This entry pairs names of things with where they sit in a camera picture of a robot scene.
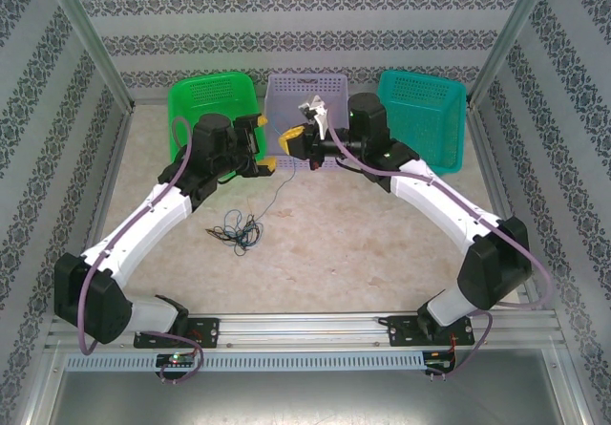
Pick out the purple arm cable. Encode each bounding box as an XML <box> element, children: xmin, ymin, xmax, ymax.
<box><xmin>75</xmin><ymin>116</ymin><xmax>205</xmax><ymax>384</ymax></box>
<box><xmin>322</xmin><ymin>123</ymin><xmax>555</xmax><ymax>379</ymax></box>

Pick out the lavender plastic basket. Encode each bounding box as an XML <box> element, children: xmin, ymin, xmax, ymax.
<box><xmin>263</xmin><ymin>73</ymin><xmax>352</xmax><ymax>173</ymax></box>

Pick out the grey slotted cable duct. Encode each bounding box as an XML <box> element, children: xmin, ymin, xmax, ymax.
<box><xmin>64</xmin><ymin>351</ymin><xmax>426</xmax><ymax>372</ymax></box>

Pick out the thin green cable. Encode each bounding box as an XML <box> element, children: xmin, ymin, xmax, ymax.
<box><xmin>223</xmin><ymin>209</ymin><xmax>264</xmax><ymax>250</ymax></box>

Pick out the thin black cable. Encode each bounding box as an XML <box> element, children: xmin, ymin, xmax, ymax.
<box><xmin>212</xmin><ymin>210</ymin><xmax>263</xmax><ymax>258</ymax></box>
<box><xmin>209</xmin><ymin>212</ymin><xmax>263</xmax><ymax>249</ymax></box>

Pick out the thin blue cable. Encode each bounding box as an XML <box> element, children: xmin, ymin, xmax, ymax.
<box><xmin>238</xmin><ymin>115</ymin><xmax>300</xmax><ymax>249</ymax></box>

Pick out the aluminium side rail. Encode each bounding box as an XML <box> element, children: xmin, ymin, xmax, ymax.
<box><xmin>64</xmin><ymin>109</ymin><xmax>137</xmax><ymax>316</ymax></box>
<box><xmin>466</xmin><ymin>104</ymin><xmax>545</xmax><ymax>311</ymax></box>

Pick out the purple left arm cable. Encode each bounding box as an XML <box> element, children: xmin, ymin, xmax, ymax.
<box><xmin>75</xmin><ymin>116</ymin><xmax>205</xmax><ymax>384</ymax></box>

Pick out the aluminium frame post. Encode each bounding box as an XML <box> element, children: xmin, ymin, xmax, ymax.
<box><xmin>40</xmin><ymin>0</ymin><xmax>137</xmax><ymax>114</ymax></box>
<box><xmin>466</xmin><ymin>0</ymin><xmax>560</xmax><ymax>106</ymax></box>

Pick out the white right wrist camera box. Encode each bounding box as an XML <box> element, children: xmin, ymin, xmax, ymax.
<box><xmin>298</xmin><ymin>93</ymin><xmax>330</xmax><ymax>140</ymax></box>

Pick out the thin brown cable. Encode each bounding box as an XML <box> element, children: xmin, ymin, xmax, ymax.
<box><xmin>203</xmin><ymin>226</ymin><xmax>240</xmax><ymax>243</ymax></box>

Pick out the aluminium mounting rail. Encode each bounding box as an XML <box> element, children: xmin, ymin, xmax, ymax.
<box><xmin>47</xmin><ymin>312</ymin><xmax>559</xmax><ymax>350</ymax></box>

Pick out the teal plastic basket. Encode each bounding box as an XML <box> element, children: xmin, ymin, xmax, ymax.
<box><xmin>376</xmin><ymin>69</ymin><xmax>468</xmax><ymax>177</ymax></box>

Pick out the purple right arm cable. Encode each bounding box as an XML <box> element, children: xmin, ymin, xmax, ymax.
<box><xmin>322</xmin><ymin>123</ymin><xmax>555</xmax><ymax>379</ymax></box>

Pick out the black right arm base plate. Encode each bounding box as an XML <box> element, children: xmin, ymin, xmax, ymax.
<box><xmin>387</xmin><ymin>313</ymin><xmax>476</xmax><ymax>349</ymax></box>

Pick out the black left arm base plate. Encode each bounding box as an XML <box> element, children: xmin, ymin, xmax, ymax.
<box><xmin>133</xmin><ymin>317</ymin><xmax>221</xmax><ymax>350</ymax></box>

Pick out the green plastic basket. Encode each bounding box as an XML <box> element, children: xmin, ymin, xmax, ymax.
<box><xmin>167</xmin><ymin>71</ymin><xmax>267</xmax><ymax>163</ymax></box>

